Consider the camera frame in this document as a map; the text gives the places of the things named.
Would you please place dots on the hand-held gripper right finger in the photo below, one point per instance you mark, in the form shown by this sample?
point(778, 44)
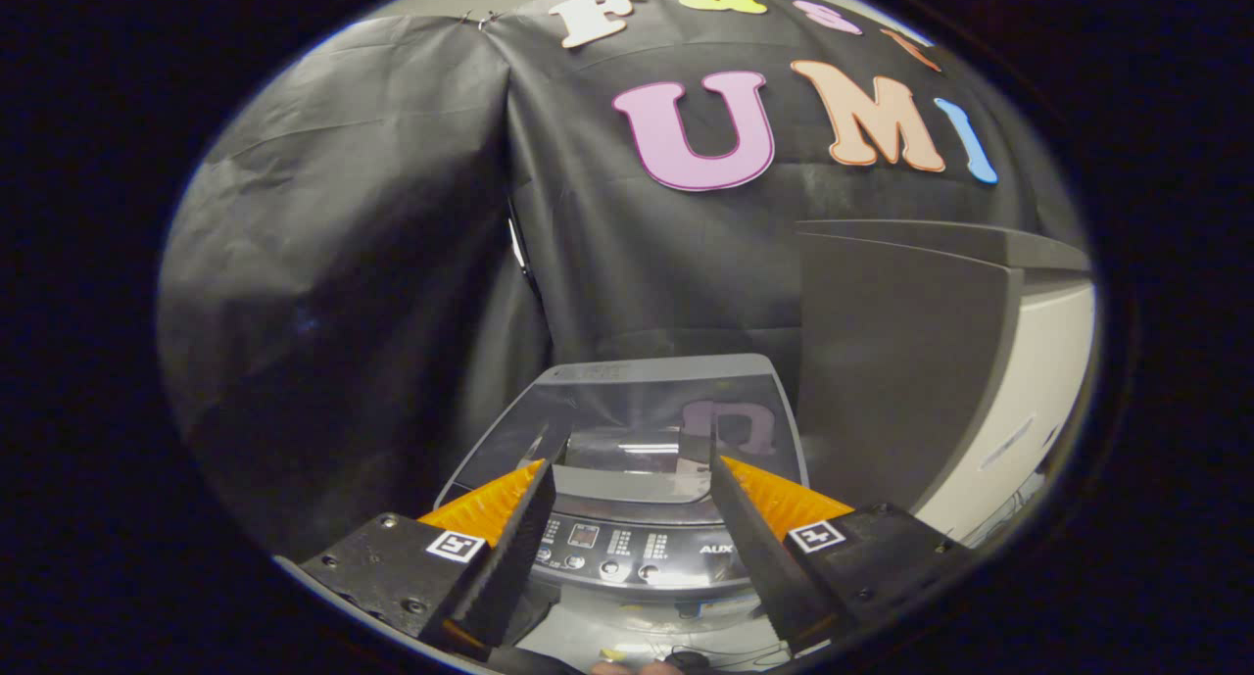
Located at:
point(759, 557)

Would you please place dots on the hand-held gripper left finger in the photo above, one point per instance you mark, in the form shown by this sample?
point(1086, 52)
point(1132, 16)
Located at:
point(505, 557)

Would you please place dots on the grey washing machine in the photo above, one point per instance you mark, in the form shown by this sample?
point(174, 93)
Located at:
point(627, 543)

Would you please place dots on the dark washing machine lid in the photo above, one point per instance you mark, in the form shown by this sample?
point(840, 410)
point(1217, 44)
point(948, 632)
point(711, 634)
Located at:
point(627, 401)

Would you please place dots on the black backdrop cloth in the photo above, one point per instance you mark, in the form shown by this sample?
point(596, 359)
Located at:
point(392, 264)

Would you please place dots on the white cabinet with grey frame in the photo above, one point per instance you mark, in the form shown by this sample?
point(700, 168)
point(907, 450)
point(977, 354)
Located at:
point(901, 361)

